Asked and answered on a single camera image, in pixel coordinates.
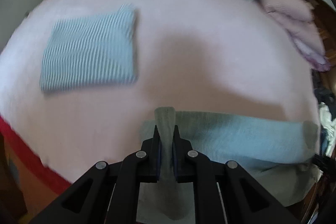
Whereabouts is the red bed skirt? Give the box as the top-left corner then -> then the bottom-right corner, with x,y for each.
1,117 -> 71,195

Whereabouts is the grey-green t-shirt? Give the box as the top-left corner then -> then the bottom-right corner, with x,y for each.
137,107 -> 318,223

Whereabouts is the pink quilt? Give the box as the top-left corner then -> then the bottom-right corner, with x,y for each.
259,0 -> 331,72

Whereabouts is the pink bed sheet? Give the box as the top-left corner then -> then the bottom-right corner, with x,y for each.
1,0 -> 318,182

